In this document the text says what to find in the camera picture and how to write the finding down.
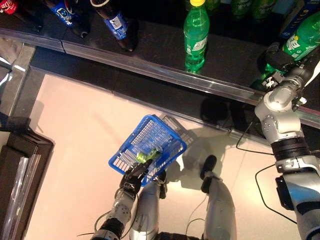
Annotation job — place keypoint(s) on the robot left leg silver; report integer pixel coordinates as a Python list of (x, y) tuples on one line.
[(147, 212)]

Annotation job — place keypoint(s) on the Coca-Cola bottle red cap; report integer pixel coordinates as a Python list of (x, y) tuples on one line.
[(10, 6)]

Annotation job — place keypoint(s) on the robot right hand black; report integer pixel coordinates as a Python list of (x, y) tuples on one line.
[(280, 56)]

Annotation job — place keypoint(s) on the dark metal shelf board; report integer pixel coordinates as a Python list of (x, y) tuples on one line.
[(5, 23), (75, 72), (162, 37), (175, 100)]

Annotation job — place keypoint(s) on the robot left hand black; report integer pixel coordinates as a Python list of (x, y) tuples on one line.
[(132, 180)]

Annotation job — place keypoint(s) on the blue cookie box yellow print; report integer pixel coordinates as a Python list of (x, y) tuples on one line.
[(292, 20)]

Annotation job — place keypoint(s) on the clear plastic price rail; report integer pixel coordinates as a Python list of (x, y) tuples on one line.
[(30, 39), (150, 69)]

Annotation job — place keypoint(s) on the small Pepsi bottle blue cap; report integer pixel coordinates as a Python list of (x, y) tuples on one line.
[(62, 12), (116, 23)]

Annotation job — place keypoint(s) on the robot left arm silver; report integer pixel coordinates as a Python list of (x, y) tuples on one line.
[(122, 212)]

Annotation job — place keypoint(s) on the robot dark waist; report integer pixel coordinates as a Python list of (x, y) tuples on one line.
[(175, 237)]

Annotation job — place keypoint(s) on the grey metal floor ledge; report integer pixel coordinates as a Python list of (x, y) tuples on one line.
[(20, 75)]

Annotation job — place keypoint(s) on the dark wooden cabinet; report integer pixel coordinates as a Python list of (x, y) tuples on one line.
[(15, 175)]

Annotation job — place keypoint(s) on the robot leg silver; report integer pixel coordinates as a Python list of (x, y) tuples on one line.
[(147, 212), (220, 207)]

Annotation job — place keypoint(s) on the blue plastic shopping basket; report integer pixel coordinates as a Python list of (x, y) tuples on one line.
[(165, 166)]

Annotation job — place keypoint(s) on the robot right arm silver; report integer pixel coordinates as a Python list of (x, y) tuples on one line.
[(277, 117)]

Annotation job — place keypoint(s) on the robot right leg silver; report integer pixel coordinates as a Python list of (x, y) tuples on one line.
[(220, 207)]

